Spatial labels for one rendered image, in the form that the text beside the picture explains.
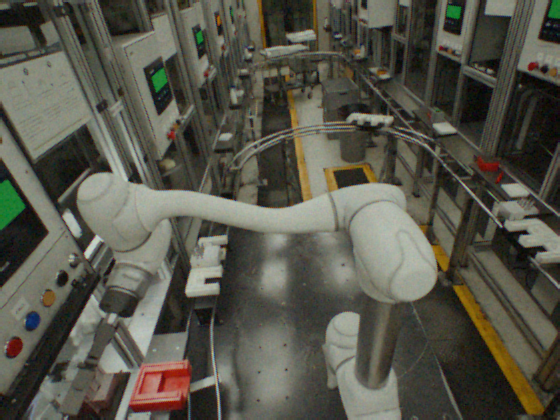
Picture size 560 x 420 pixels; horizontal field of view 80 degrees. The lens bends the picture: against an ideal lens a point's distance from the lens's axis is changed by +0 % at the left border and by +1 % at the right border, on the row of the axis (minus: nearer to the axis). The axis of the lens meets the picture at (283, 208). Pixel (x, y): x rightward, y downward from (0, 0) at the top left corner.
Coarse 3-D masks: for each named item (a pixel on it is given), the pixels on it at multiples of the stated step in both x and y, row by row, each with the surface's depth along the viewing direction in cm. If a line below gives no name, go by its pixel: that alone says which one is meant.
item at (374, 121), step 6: (354, 114) 297; (360, 114) 295; (348, 120) 289; (354, 120) 294; (360, 120) 284; (366, 120) 289; (372, 120) 282; (378, 120) 282; (384, 120) 281; (390, 120) 277; (360, 126) 287; (366, 126) 284; (372, 126) 282; (378, 126) 281
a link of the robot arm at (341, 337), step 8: (344, 312) 119; (336, 320) 117; (344, 320) 116; (352, 320) 116; (328, 328) 119; (336, 328) 115; (344, 328) 113; (352, 328) 113; (328, 336) 117; (336, 336) 113; (344, 336) 112; (352, 336) 111; (328, 344) 118; (336, 344) 113; (344, 344) 111; (352, 344) 111; (328, 352) 122; (336, 352) 113; (344, 352) 111; (352, 352) 111; (336, 360) 113; (344, 360) 110; (336, 368) 113
